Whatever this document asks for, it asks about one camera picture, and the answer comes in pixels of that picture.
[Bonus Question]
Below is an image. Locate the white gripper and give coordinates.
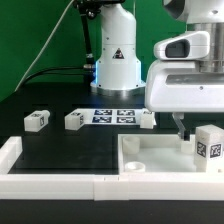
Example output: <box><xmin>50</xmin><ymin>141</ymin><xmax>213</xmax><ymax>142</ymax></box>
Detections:
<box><xmin>145</xmin><ymin>60</ymin><xmax>224</xmax><ymax>140</ymax></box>

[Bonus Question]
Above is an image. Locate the white square tabletop tray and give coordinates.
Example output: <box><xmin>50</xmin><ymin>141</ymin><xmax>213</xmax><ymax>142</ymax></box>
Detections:
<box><xmin>118</xmin><ymin>134</ymin><xmax>223</xmax><ymax>174</ymax></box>

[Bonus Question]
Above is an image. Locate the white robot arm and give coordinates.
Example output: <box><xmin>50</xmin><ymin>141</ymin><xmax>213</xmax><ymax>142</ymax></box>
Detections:
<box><xmin>91</xmin><ymin>0</ymin><xmax>224</xmax><ymax>130</ymax></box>

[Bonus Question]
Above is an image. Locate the white U-shaped fence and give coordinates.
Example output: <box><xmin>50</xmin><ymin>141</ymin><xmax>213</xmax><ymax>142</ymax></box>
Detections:
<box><xmin>0</xmin><ymin>137</ymin><xmax>224</xmax><ymax>201</ymax></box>

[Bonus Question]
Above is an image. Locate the marker sheet with tags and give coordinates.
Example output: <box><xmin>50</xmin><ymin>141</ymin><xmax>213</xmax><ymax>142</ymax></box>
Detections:
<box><xmin>75</xmin><ymin>108</ymin><xmax>143</xmax><ymax>126</ymax></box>

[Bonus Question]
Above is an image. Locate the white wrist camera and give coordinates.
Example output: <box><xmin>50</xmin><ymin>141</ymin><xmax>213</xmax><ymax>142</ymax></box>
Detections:
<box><xmin>154</xmin><ymin>31</ymin><xmax>210</xmax><ymax>60</ymax></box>

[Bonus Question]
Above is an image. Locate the black cable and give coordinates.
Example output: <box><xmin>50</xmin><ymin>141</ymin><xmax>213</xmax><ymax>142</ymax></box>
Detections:
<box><xmin>23</xmin><ymin>67</ymin><xmax>96</xmax><ymax>86</ymax></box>

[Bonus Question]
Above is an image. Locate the grey cable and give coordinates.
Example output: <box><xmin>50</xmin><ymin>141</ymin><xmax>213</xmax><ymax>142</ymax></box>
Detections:
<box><xmin>14</xmin><ymin>0</ymin><xmax>75</xmax><ymax>93</ymax></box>

